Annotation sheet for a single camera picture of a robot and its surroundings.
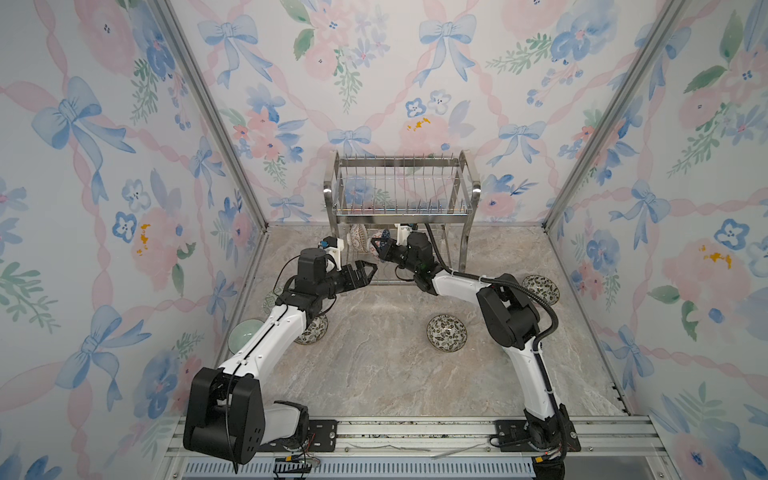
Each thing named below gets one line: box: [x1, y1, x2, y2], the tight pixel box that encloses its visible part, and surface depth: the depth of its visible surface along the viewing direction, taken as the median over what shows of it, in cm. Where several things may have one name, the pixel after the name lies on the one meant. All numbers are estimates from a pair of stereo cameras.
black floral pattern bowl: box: [294, 314, 329, 345], surface depth 92 cm
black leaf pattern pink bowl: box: [522, 274, 560, 306], surface depth 100 cm
